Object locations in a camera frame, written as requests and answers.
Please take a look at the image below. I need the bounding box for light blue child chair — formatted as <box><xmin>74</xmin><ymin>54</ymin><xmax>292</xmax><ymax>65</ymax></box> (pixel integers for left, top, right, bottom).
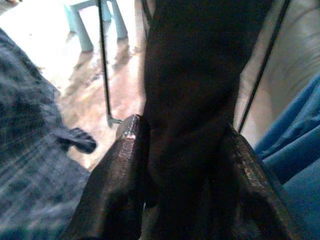
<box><xmin>63</xmin><ymin>0</ymin><xmax>129</xmax><ymax>53</ymax></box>

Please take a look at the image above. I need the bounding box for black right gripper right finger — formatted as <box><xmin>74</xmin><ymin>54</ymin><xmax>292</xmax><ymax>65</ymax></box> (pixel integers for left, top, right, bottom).
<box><xmin>219</xmin><ymin>124</ymin><xmax>299</xmax><ymax>240</ymax></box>

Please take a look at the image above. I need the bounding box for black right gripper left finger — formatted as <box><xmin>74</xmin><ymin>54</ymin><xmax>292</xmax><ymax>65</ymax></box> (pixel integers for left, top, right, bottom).
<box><xmin>62</xmin><ymin>114</ymin><xmax>151</xmax><ymax>240</ymax></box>

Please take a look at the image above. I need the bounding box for black drying rack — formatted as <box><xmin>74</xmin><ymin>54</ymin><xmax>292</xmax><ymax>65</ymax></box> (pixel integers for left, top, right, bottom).
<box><xmin>97</xmin><ymin>0</ymin><xmax>292</xmax><ymax>133</ymax></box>

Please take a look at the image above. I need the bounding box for blue plaid shirt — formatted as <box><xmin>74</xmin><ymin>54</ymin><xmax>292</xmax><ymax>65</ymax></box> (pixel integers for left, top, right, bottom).
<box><xmin>0</xmin><ymin>27</ymin><xmax>98</xmax><ymax>240</ymax></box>

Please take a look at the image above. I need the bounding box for black garment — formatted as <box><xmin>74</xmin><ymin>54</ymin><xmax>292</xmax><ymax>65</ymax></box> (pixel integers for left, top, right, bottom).
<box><xmin>143</xmin><ymin>0</ymin><xmax>273</xmax><ymax>240</ymax></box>

